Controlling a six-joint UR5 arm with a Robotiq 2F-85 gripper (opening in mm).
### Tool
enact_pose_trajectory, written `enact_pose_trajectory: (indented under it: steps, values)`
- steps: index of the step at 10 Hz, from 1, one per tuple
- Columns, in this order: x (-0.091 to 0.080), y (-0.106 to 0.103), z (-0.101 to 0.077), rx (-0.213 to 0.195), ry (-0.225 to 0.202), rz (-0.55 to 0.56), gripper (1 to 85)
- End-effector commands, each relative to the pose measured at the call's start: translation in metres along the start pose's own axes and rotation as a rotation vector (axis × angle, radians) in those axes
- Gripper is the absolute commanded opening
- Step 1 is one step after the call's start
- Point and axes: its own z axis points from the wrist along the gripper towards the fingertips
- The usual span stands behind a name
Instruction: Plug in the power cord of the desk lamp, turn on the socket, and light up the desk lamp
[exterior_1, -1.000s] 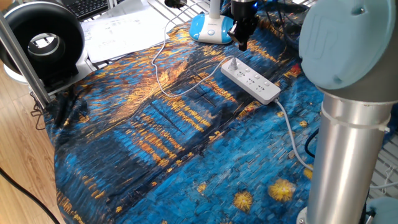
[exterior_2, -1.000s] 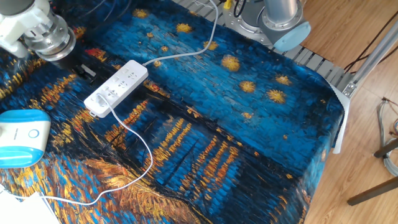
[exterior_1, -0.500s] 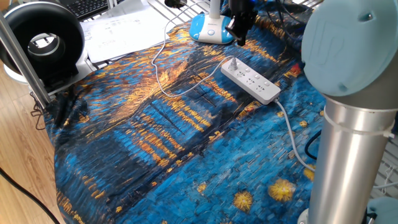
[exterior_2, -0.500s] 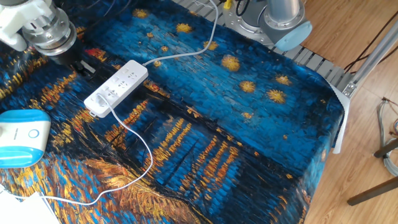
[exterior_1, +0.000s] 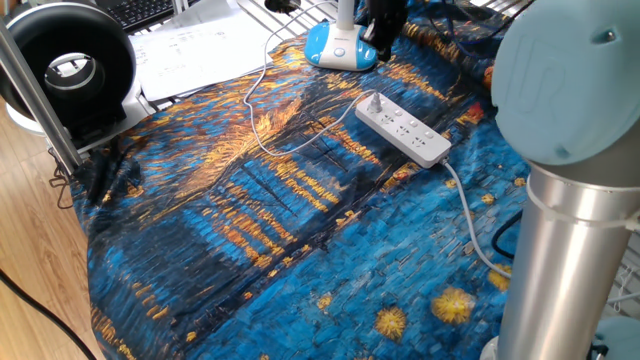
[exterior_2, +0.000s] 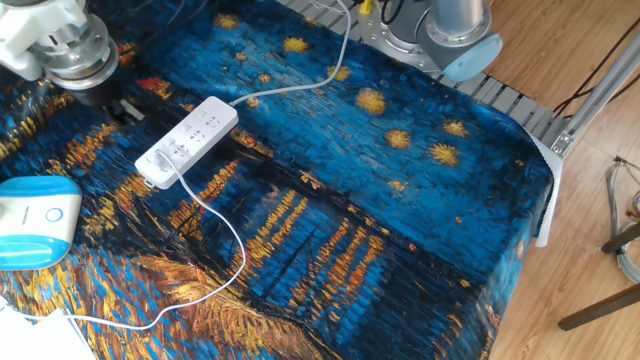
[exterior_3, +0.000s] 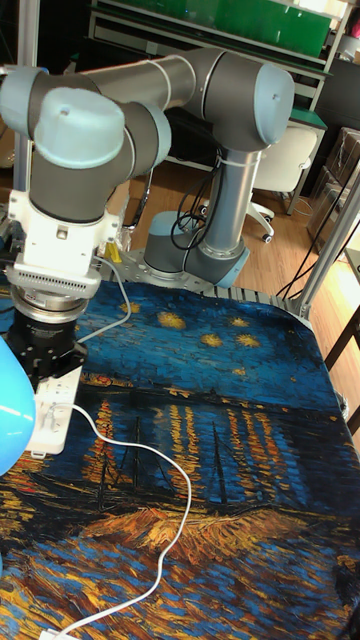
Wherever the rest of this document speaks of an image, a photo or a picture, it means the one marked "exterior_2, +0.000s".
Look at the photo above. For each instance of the dark wooden furniture leg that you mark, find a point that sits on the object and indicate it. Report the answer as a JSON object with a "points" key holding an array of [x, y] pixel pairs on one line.
{"points": [[600, 307], [620, 240]]}

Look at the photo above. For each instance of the aluminium frame beam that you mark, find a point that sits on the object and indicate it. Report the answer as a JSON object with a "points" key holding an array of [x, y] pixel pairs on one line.
{"points": [[600, 87]]}

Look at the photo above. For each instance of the blue and white desk lamp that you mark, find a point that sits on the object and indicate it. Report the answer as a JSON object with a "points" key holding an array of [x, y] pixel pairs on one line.
{"points": [[30, 220]]}

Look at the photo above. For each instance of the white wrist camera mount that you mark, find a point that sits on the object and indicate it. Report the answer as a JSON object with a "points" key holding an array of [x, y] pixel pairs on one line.
{"points": [[25, 30]]}

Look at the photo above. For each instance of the white table corner bracket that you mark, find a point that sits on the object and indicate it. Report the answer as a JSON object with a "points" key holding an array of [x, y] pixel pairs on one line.
{"points": [[550, 200]]}

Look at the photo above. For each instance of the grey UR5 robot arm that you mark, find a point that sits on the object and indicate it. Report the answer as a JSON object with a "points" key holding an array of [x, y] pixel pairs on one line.
{"points": [[465, 40]]}

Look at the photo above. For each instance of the starry night painting tablecloth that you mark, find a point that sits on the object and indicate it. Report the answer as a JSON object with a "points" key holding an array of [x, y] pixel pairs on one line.
{"points": [[400, 225]]}

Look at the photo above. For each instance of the white power strip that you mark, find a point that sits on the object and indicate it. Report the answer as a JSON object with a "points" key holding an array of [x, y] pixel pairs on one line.
{"points": [[195, 135]]}

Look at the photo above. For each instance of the silver robot mounting plate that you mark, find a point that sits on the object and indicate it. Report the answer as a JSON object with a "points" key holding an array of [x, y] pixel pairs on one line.
{"points": [[395, 40]]}

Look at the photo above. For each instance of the yellow connector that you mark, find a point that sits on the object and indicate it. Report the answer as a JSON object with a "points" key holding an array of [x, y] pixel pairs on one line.
{"points": [[366, 6]]}

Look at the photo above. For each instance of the white paper sheets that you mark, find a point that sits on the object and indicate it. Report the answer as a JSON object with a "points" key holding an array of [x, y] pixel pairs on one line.
{"points": [[35, 340]]}

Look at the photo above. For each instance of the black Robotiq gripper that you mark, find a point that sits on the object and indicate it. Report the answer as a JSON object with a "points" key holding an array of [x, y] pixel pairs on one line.
{"points": [[97, 95]]}

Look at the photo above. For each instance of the silver wrist flange adapter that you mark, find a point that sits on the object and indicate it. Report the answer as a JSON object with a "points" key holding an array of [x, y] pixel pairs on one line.
{"points": [[80, 55]]}

